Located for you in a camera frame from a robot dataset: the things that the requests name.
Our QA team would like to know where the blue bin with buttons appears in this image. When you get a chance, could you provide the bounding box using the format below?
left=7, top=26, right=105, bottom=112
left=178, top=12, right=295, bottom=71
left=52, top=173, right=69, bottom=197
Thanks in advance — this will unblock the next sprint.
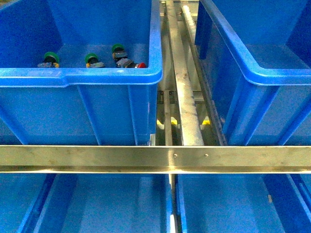
left=0, top=0, right=162, bottom=146

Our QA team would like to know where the small red push button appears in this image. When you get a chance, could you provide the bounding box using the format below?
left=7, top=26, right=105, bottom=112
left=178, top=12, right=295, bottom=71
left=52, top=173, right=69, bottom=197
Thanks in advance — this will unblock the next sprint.
left=116, top=58, right=147, bottom=68

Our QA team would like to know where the green push button rear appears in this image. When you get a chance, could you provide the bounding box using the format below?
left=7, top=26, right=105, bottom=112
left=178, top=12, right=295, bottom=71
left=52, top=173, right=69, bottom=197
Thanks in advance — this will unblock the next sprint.
left=112, top=44, right=128, bottom=62

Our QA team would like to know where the green push button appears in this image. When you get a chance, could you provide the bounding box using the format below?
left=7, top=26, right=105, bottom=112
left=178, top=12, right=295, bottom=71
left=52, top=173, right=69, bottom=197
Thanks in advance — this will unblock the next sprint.
left=112, top=44, right=128, bottom=62
left=85, top=53, right=105, bottom=68
left=37, top=51, right=60, bottom=68

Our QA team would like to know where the green push button middle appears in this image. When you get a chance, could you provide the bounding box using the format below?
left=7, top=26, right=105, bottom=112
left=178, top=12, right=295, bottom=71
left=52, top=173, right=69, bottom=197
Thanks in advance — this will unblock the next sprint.
left=85, top=53, right=105, bottom=68

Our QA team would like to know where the lower blue bin right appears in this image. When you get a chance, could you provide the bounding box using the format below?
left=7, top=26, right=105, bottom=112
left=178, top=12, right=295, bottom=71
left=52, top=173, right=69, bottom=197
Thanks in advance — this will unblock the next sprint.
left=176, top=174, right=311, bottom=233

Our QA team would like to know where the green push button leftmost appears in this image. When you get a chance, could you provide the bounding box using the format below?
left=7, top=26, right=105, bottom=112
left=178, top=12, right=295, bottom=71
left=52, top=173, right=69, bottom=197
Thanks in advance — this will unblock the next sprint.
left=37, top=51, right=60, bottom=68

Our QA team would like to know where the empty blue bin right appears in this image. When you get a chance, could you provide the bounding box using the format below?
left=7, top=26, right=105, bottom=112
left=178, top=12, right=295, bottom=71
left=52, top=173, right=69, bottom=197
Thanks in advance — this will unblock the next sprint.
left=195, top=0, right=311, bottom=146

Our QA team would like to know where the lower blue bin left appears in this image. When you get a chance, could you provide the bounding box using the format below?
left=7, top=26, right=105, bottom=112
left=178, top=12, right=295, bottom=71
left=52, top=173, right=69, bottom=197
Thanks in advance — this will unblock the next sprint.
left=0, top=173, right=172, bottom=233

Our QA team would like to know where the steel divider rail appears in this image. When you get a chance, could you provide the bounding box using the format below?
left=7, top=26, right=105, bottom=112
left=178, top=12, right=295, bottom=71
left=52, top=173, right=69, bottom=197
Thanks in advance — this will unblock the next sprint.
left=166, top=0, right=204, bottom=146

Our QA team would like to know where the steel front shelf rail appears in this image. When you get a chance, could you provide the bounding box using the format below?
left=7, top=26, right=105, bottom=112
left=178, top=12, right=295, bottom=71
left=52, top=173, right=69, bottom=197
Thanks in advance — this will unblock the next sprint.
left=0, top=146, right=311, bottom=174

